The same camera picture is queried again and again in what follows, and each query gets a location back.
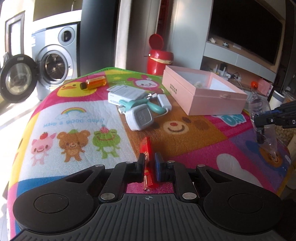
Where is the clear plastic bag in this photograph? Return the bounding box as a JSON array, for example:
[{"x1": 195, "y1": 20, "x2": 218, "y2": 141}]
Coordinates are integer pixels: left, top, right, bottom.
[{"x1": 248, "y1": 92, "x2": 280, "y2": 161}]

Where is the red tube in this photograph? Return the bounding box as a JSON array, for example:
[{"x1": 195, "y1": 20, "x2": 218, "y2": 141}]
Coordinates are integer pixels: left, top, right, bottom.
[{"x1": 140, "y1": 137, "x2": 159, "y2": 192}]

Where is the grey white square device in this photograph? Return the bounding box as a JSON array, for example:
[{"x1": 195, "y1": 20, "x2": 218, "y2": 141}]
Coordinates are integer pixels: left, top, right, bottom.
[{"x1": 125, "y1": 104, "x2": 154, "y2": 131}]

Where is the teal handheld massager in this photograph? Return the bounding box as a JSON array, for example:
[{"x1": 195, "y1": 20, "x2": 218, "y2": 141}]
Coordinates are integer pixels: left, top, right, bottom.
[{"x1": 119, "y1": 98, "x2": 166, "y2": 114}]

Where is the white power bank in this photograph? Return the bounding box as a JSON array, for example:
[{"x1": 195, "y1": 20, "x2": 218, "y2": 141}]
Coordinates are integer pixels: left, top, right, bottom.
[{"x1": 157, "y1": 94, "x2": 172, "y2": 111}]

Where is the red silver spray bottle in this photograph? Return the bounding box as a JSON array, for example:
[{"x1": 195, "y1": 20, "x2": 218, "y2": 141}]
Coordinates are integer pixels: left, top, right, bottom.
[{"x1": 145, "y1": 89, "x2": 164, "y2": 100}]

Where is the white boxed product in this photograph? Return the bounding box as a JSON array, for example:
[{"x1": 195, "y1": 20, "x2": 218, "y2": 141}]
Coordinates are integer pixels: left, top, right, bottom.
[{"x1": 107, "y1": 85, "x2": 146, "y2": 106}]

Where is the amber liquid bottle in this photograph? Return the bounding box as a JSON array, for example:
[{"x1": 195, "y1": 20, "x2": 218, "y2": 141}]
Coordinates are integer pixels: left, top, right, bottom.
[{"x1": 80, "y1": 76, "x2": 107, "y2": 90}]

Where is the orange pumpkin toy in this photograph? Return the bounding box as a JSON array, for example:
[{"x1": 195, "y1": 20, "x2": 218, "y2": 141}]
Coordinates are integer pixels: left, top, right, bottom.
[{"x1": 251, "y1": 81, "x2": 258, "y2": 90}]

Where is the grey tv shelf unit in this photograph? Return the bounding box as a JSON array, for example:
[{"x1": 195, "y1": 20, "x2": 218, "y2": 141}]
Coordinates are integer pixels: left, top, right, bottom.
[{"x1": 203, "y1": 36, "x2": 278, "y2": 88}]

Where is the colourful cartoon play mat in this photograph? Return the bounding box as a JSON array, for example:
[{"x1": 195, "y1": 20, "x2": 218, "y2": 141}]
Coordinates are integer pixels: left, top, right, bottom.
[{"x1": 6, "y1": 68, "x2": 292, "y2": 238}]

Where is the pink cardboard box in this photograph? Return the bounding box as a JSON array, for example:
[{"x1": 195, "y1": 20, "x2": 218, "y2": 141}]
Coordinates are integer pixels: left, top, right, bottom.
[{"x1": 162, "y1": 66, "x2": 247, "y2": 115}]

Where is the black television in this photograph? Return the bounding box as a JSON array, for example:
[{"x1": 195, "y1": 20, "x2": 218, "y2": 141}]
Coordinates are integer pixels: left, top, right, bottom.
[{"x1": 210, "y1": 0, "x2": 282, "y2": 64}]

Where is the red trash bin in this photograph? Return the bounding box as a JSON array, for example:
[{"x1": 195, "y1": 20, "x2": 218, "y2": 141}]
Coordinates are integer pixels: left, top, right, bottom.
[{"x1": 147, "y1": 34, "x2": 174, "y2": 76}]

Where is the silver washing machine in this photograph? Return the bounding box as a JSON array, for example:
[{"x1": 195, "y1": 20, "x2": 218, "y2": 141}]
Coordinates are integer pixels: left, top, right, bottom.
[{"x1": 1, "y1": 22, "x2": 80, "y2": 103}]

